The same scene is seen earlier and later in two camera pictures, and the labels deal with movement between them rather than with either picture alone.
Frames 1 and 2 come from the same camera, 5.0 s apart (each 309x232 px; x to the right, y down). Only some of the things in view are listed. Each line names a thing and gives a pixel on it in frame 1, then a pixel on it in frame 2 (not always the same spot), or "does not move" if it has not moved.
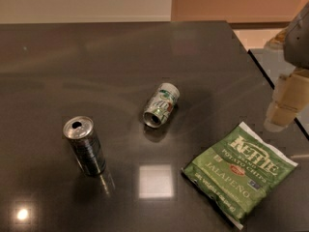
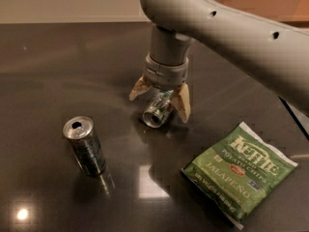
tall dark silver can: (81, 135) does not move
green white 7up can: (160, 104) does not move
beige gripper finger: (276, 43) → (166, 77)
